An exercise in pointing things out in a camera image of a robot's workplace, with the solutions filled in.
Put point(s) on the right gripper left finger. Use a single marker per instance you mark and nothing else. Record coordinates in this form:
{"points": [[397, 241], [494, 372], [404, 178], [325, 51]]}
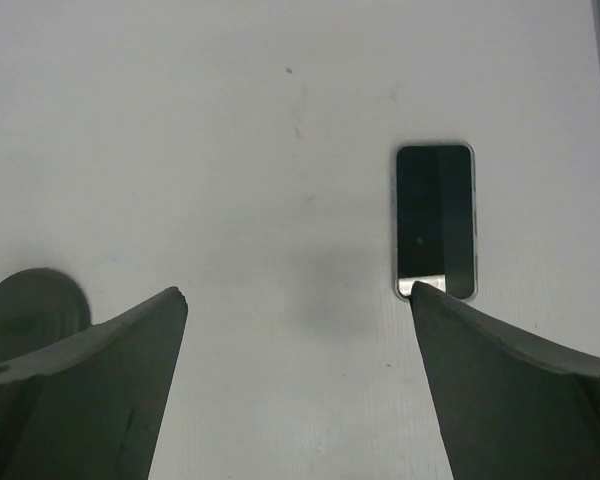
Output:
{"points": [[91, 405]]}

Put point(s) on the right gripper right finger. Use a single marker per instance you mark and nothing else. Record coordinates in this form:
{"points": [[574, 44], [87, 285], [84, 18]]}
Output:
{"points": [[510, 404]]}

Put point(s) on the black phone stand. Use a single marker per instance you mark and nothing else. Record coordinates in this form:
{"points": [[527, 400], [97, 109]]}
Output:
{"points": [[39, 307]]}

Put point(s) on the black smartphone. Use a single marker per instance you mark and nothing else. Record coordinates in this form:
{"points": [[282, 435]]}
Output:
{"points": [[434, 218]]}

